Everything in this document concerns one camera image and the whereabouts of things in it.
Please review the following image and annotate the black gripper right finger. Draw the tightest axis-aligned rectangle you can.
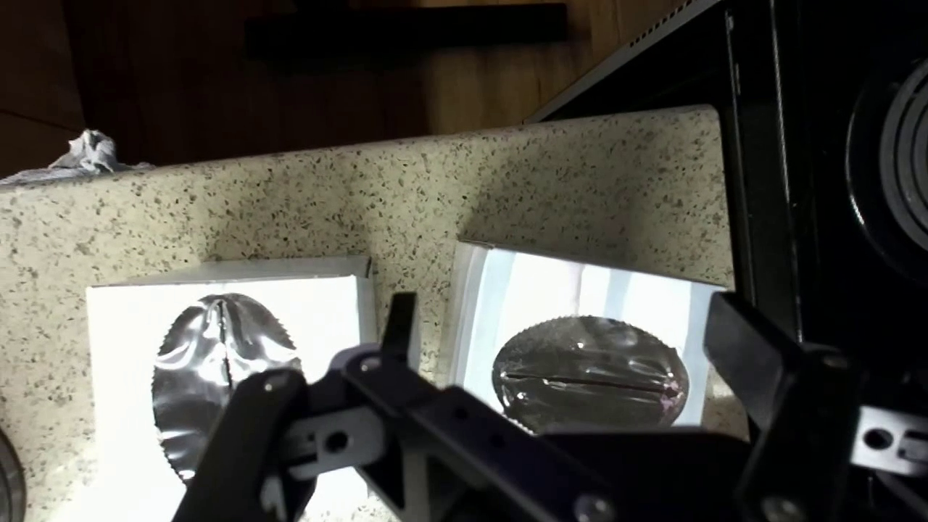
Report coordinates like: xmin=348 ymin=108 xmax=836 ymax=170
xmin=702 ymin=288 xmax=928 ymax=522

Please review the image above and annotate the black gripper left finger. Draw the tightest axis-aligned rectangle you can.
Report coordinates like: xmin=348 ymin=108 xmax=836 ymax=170
xmin=171 ymin=288 xmax=422 ymax=522

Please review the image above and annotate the pale white striped tissue box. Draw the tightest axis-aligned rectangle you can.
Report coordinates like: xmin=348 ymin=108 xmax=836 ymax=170
xmin=85 ymin=256 xmax=378 ymax=522

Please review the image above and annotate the dark grey striped tissue box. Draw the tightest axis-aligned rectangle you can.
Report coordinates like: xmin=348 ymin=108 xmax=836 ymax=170
xmin=446 ymin=239 xmax=733 ymax=439

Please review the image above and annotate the black electric stove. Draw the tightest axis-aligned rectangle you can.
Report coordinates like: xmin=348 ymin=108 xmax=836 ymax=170
xmin=533 ymin=0 xmax=928 ymax=410

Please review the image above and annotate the black coil burner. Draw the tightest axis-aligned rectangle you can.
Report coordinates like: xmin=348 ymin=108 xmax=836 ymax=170
xmin=841 ymin=56 xmax=928 ymax=284

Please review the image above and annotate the hanging grey towel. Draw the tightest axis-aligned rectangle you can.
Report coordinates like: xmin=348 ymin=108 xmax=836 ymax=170
xmin=0 ymin=128 xmax=133 ymax=189

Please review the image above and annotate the wooden lower cabinet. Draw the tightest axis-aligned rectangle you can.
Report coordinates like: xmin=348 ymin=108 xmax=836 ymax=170
xmin=0 ymin=0 xmax=700 ymax=182

